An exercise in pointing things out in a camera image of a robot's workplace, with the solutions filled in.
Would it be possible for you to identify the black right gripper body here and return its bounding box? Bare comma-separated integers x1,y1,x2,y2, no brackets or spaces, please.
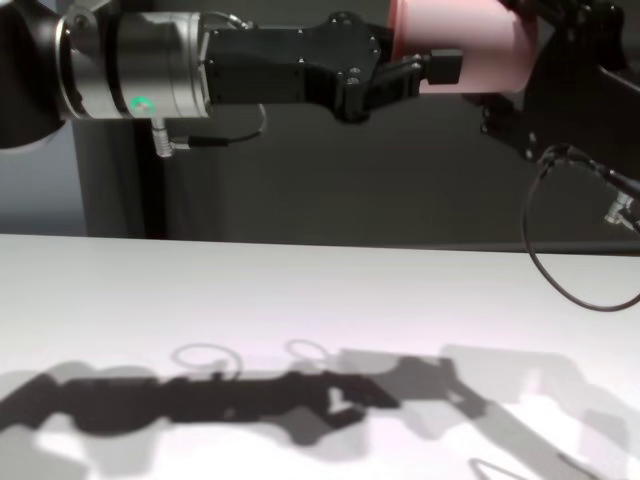
524,29,640,174

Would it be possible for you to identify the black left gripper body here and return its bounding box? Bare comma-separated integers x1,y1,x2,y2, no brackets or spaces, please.
207,14,394,125

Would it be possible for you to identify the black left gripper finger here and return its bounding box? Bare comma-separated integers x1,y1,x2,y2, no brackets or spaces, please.
367,48,464,119

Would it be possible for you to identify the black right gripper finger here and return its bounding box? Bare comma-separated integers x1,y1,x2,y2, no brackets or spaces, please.
462,92,526,139
502,0,626,69

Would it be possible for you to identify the pink plastic cup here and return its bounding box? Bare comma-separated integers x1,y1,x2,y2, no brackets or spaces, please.
388,0,542,95

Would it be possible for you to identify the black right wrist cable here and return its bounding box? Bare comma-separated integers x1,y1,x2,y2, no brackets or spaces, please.
519,143,640,312

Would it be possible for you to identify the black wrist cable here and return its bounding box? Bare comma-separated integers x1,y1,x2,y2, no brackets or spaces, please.
151,102,269,160
519,143,640,312

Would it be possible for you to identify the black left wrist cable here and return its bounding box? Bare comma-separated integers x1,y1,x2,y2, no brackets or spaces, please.
151,102,269,160

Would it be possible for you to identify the dark vertical frame post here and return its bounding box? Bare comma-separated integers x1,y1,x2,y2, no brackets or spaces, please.
72,119,166,239

